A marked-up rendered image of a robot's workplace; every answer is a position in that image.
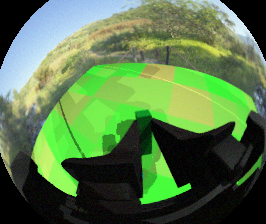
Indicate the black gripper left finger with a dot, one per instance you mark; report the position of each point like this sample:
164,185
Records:
122,165

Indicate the green rectangular post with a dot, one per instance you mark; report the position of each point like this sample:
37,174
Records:
144,119

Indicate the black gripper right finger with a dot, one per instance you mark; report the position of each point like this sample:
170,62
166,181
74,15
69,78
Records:
184,150

